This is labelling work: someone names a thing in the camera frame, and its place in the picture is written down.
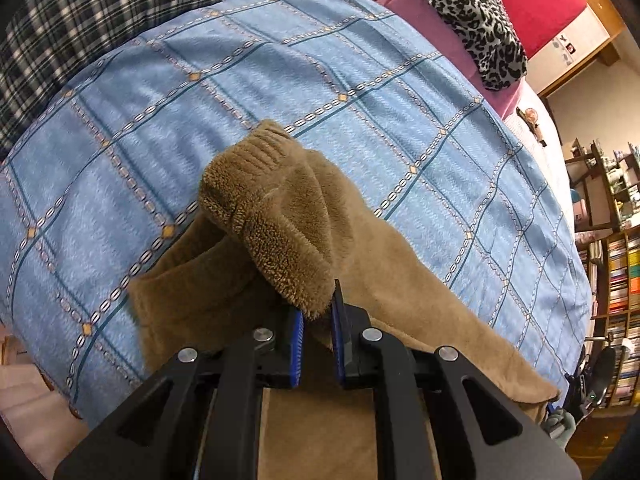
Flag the brown fleece pants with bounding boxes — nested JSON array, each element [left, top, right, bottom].
[[128, 120, 559, 479]]

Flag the green gloved right hand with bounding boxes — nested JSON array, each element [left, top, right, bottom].
[[541, 408, 576, 450]]

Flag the pink curtain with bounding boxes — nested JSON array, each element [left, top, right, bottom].
[[1, 327, 89, 479]]

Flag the black office chair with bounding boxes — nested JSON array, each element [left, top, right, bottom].
[[563, 332, 616, 424]]

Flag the wooden bookshelf with books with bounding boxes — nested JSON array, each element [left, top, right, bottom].
[[579, 226, 639, 408]]

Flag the blue patterned bed cover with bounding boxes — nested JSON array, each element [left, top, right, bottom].
[[0, 0, 592, 428]]

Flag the small desktop shelf unit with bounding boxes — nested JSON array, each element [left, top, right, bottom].
[[563, 139, 639, 233]]

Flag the white bed sheet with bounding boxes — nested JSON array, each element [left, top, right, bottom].
[[503, 80, 575, 236]]

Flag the hair dryer on bed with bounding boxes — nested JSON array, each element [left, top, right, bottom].
[[516, 107, 547, 148]]

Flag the wooden wardrobe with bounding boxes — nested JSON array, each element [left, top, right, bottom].
[[524, 0, 626, 99]]

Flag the leopard print blanket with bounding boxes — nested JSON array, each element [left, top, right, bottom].
[[426, 0, 528, 91]]

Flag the pink quilt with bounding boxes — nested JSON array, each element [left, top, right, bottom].
[[374, 0, 524, 118]]

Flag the plaid pillow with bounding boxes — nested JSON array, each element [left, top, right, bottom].
[[1, 0, 222, 156]]

